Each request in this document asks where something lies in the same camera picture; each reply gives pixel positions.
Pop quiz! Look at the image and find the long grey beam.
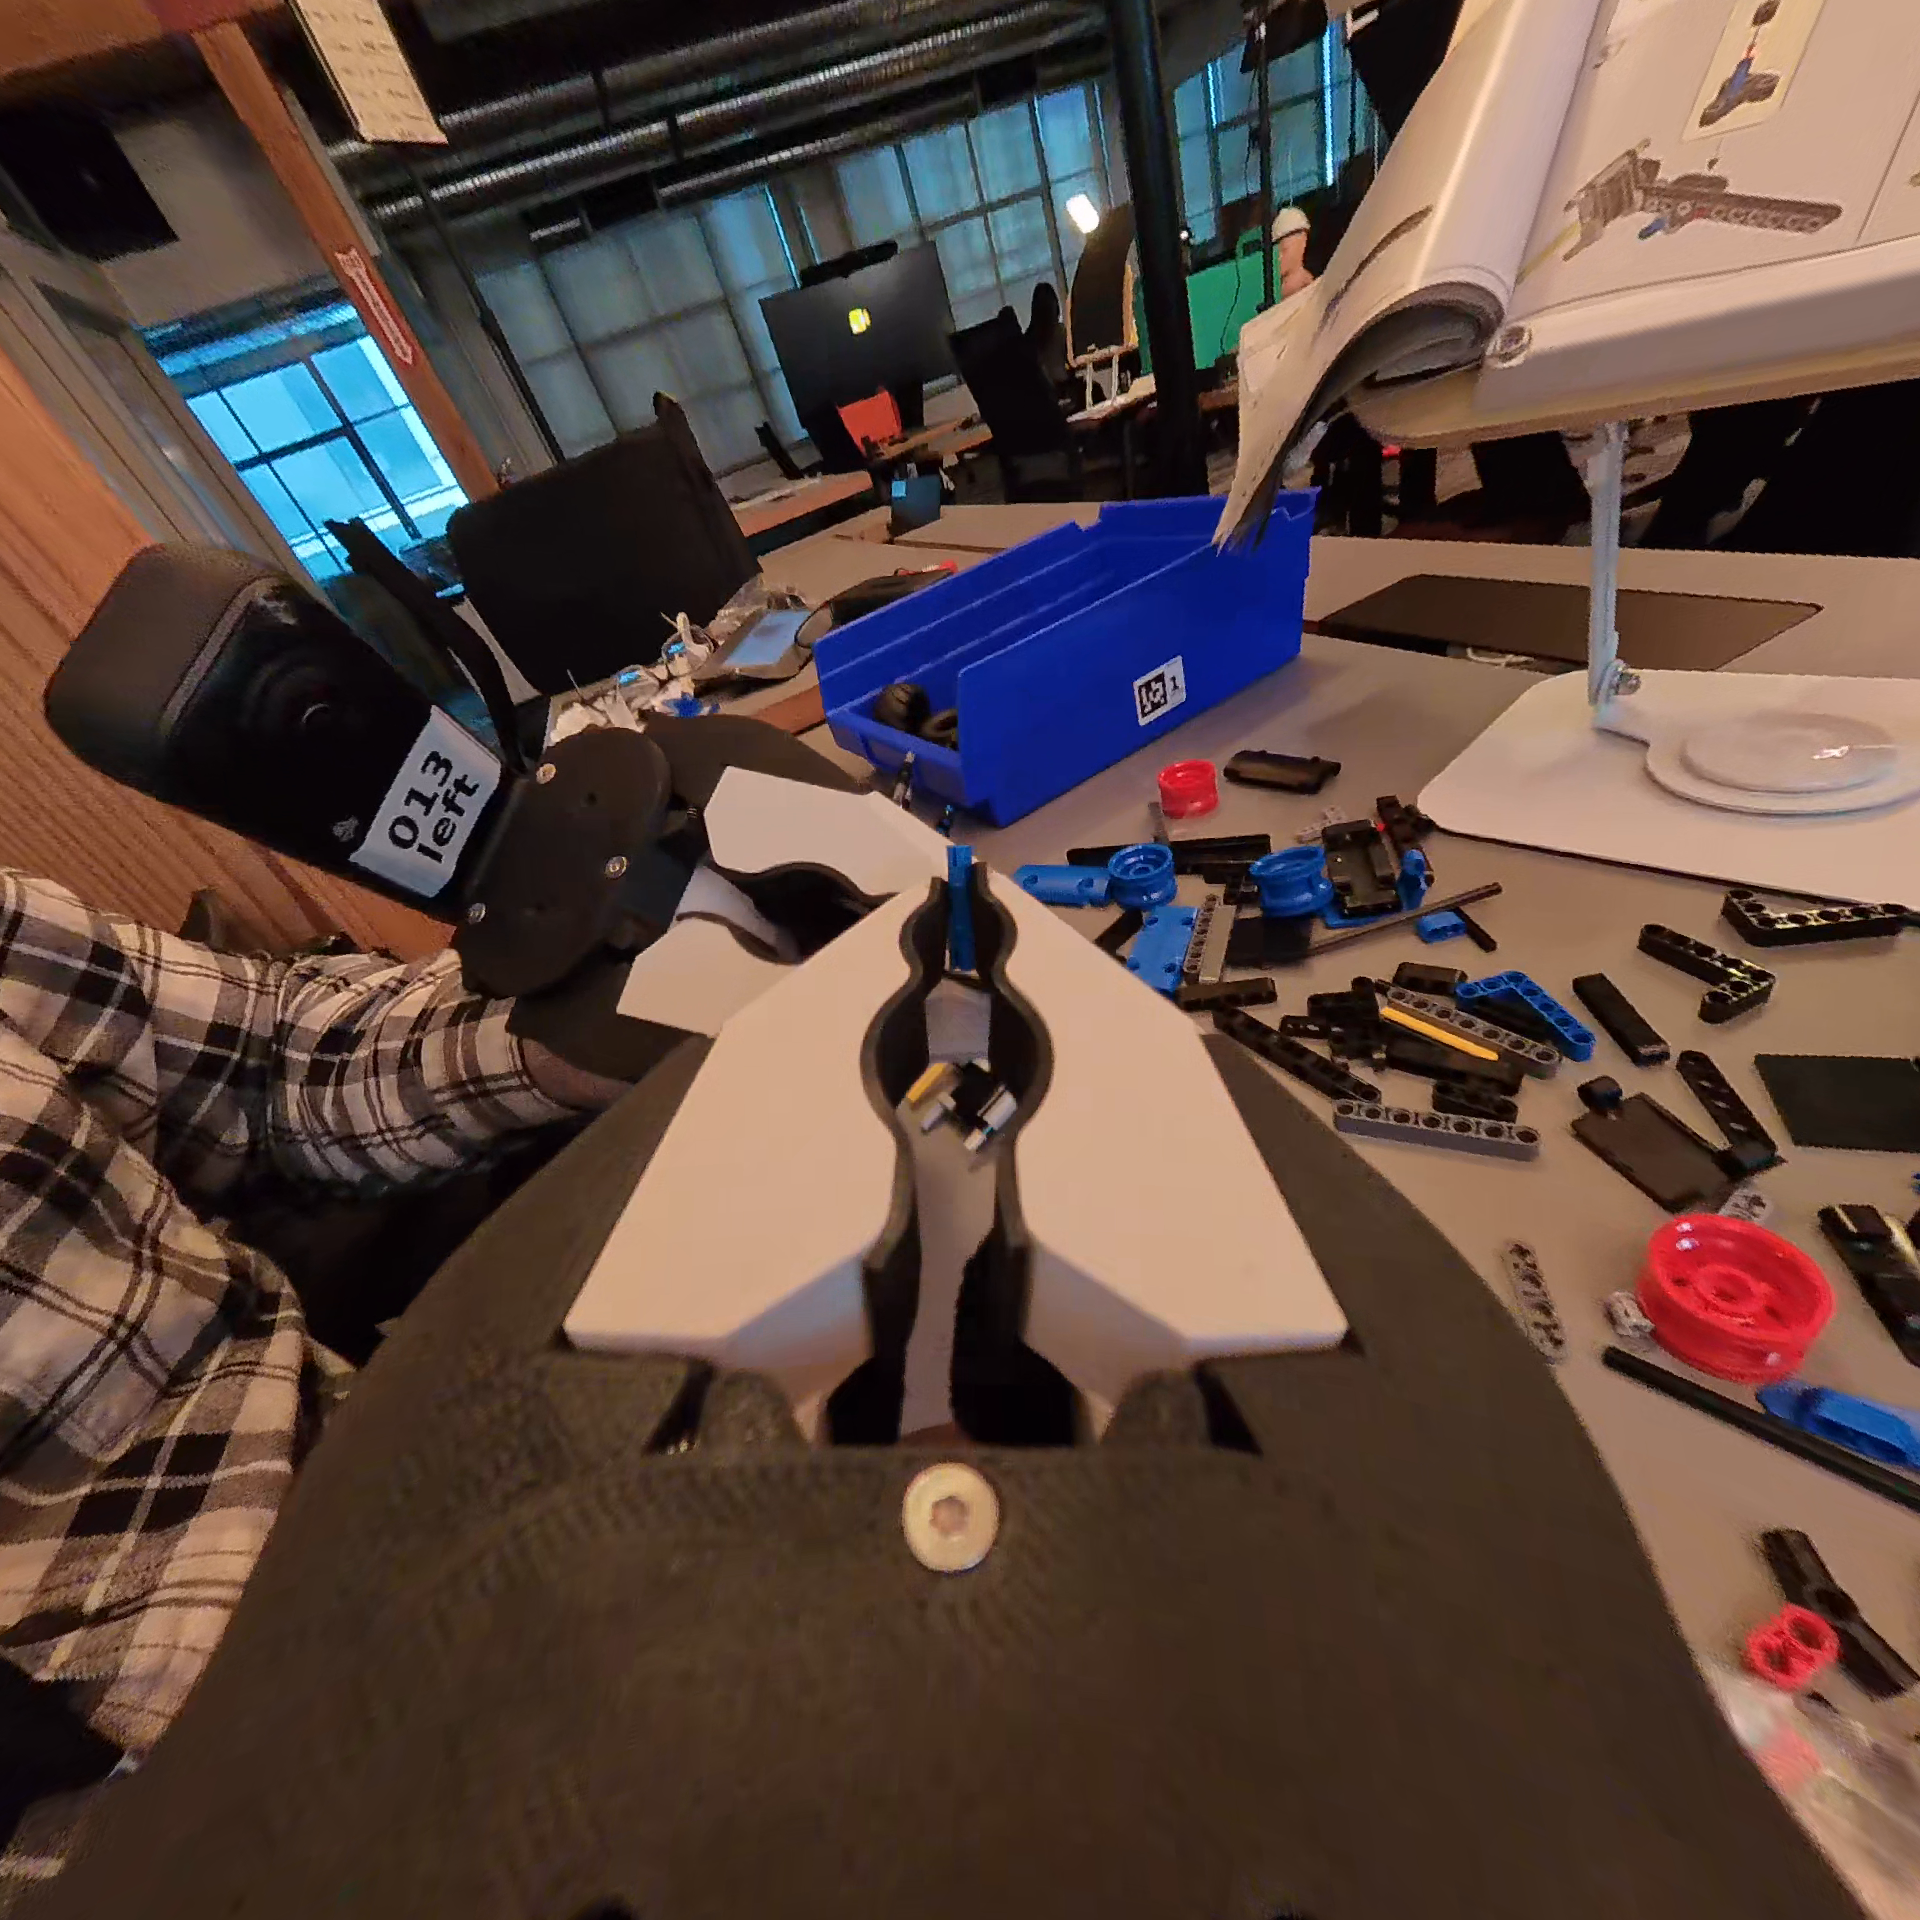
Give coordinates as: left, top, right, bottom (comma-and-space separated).
1329, 1096, 1545, 1166

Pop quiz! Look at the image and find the black beam assembly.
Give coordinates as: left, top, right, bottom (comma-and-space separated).
893, 1049, 1021, 1156

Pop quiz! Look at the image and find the yellow axle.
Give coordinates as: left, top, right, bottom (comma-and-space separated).
1373, 998, 1501, 1065

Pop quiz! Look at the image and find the person's left forearm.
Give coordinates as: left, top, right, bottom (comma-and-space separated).
0, 868, 605, 1190

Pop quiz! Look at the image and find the clear plastic bag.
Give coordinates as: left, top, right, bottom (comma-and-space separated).
1706, 1661, 1920, 1920

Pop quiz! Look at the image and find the black bent beam cluster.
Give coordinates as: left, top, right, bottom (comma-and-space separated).
1815, 1198, 1920, 1369

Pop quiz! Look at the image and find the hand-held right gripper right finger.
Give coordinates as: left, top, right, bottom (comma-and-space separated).
974, 868, 1353, 1415

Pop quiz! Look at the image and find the thin black axle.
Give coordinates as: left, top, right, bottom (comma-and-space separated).
1303, 880, 1506, 965

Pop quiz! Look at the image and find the instruction booklet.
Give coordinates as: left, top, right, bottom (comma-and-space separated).
1212, 0, 1920, 552

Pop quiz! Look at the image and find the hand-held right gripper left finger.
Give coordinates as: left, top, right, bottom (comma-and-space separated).
559, 880, 952, 1446

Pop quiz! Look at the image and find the blue frame beam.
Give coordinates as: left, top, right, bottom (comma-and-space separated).
1454, 971, 1597, 1065

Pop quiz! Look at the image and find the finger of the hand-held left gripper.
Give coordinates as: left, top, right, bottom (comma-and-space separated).
697, 763, 939, 903
615, 874, 800, 1042

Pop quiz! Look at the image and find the white booklet stand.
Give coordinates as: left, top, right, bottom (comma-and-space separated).
1359, 239, 1920, 912

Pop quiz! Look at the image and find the black pillar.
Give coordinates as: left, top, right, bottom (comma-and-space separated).
1103, 0, 1212, 507

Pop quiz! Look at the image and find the black flat panel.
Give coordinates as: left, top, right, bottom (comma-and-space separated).
1750, 1052, 1920, 1160

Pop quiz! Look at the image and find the black curved panel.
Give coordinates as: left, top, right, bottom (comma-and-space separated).
1569, 1076, 1743, 1216

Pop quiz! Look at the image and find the black display screen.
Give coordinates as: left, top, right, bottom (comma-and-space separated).
758, 234, 962, 441

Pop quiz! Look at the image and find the black frame subassembly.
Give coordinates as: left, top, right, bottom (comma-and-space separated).
1318, 793, 1435, 920

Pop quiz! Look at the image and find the pile of small connector pins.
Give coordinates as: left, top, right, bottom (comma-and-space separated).
1740, 1524, 1920, 1703

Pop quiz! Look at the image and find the dark grey beam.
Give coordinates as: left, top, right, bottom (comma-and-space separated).
1379, 980, 1564, 1082

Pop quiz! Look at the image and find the blue plastic bin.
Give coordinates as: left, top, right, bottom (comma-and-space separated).
813, 487, 1321, 830

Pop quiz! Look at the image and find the long black axle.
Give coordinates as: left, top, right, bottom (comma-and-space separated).
1601, 1347, 1920, 1519

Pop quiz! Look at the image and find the dark grey thin liftarm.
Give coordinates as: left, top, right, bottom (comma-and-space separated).
1500, 1239, 1569, 1365

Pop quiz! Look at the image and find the pile of black beams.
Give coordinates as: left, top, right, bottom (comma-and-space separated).
1065, 793, 1920, 1130

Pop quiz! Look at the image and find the green object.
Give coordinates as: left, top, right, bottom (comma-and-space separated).
1132, 224, 1326, 394

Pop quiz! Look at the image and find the person's plaid shirt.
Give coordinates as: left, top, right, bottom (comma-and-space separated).
0, 1034, 356, 1760

